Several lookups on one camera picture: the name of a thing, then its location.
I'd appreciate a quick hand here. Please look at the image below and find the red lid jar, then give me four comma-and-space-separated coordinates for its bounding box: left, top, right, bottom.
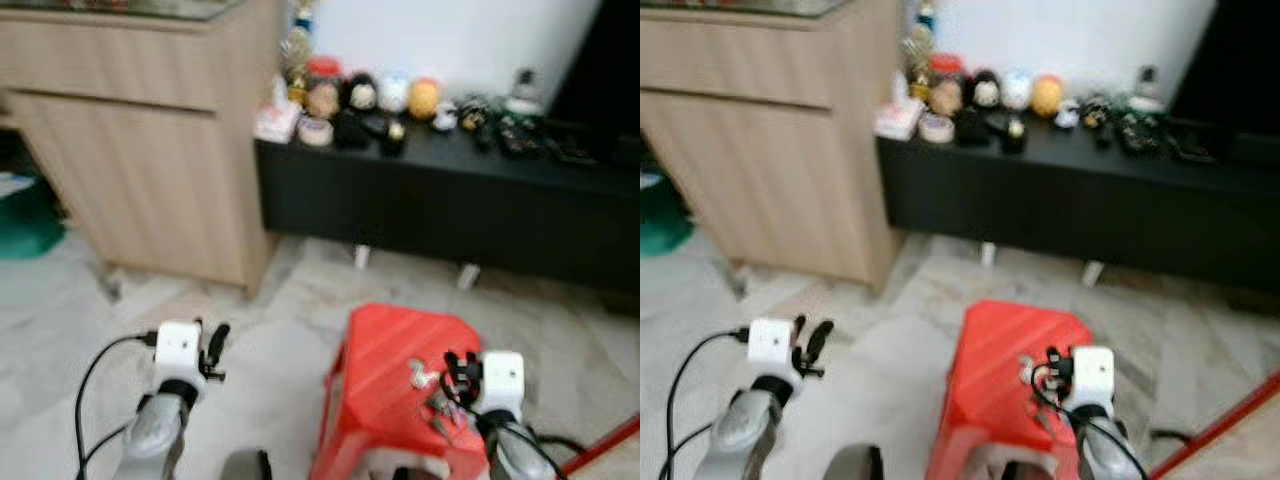
305, 56, 343, 121
928, 53, 966, 119

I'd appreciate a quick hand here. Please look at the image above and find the black box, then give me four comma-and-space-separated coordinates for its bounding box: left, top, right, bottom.
955, 108, 991, 148
333, 110, 369, 151

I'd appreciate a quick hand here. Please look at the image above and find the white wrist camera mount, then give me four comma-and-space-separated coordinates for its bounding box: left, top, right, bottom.
478, 350, 526, 416
1070, 346, 1116, 416
747, 318, 796, 381
155, 321, 206, 386

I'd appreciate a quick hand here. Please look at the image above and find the gold trophy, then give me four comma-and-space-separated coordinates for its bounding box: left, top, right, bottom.
280, 27, 314, 103
900, 25, 936, 101

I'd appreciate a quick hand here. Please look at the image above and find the light wood cabinet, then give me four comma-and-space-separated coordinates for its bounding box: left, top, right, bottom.
0, 0, 291, 299
640, 0, 906, 293

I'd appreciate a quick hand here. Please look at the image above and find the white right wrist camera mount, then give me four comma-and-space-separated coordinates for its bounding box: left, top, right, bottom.
1070, 346, 1116, 416
478, 350, 526, 416

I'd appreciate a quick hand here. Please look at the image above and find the black mouse egg figure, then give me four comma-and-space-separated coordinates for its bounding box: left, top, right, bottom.
968, 70, 1004, 111
343, 72, 379, 113

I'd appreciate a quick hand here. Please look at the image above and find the red plastic stool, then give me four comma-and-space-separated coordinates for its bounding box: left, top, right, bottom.
925, 300, 1096, 480
310, 303, 491, 480

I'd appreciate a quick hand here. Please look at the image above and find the yellow egg figure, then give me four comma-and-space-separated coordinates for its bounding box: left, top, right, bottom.
408, 77, 443, 121
1030, 75, 1066, 119

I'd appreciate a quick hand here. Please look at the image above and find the black flat device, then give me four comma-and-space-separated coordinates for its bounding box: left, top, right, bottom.
1170, 122, 1223, 166
545, 125, 601, 167

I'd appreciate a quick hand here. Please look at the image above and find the pink tissue pack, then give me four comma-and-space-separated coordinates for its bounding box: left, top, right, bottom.
254, 82, 303, 143
875, 80, 926, 141

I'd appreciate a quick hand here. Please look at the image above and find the green bag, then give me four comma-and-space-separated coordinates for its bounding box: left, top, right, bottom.
0, 170, 66, 261
640, 170, 691, 259

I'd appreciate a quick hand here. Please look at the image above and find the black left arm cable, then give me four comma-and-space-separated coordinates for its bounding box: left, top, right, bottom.
74, 333, 159, 480
665, 328, 751, 480

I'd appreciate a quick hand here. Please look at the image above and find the silver key bunch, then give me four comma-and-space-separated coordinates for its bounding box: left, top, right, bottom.
408, 358, 466, 441
1015, 352, 1061, 431

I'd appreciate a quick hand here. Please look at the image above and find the red strip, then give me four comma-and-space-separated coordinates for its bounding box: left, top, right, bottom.
1150, 370, 1280, 480
560, 415, 641, 476

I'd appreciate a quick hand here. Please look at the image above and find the black low sideboard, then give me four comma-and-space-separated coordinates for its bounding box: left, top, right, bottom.
255, 125, 641, 296
875, 125, 1280, 296

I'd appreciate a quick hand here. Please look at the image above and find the black television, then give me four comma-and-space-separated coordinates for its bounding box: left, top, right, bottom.
548, 0, 641, 131
1170, 0, 1280, 131

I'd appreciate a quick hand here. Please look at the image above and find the white egg figure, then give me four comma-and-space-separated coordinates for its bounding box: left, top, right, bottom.
377, 72, 411, 114
1000, 70, 1034, 111

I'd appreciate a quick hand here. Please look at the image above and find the black cordless phone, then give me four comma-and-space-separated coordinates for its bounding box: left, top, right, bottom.
512, 67, 541, 111
1135, 65, 1163, 111

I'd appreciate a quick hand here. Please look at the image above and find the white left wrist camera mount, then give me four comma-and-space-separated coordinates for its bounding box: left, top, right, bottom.
747, 318, 796, 381
155, 321, 206, 386

